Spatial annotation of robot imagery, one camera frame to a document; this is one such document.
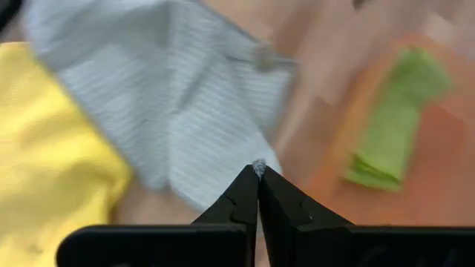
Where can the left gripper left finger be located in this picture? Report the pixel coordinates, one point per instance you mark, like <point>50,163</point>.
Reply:
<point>222,244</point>

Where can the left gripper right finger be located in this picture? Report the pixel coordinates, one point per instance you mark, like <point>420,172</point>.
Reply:
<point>297,241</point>

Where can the grey waffle microfiber towel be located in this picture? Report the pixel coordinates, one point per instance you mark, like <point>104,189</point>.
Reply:
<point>185,111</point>

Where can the green microfiber towel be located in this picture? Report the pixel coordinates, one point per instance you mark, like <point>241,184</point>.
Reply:
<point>393,130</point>

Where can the yellow microfiber towel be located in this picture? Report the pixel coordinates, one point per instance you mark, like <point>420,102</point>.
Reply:
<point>48,148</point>

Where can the orange translucent plastic bin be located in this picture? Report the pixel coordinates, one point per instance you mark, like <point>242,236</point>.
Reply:
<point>438,167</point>

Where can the black aluminium table frame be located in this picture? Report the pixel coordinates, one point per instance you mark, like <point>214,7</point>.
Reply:
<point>5,11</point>

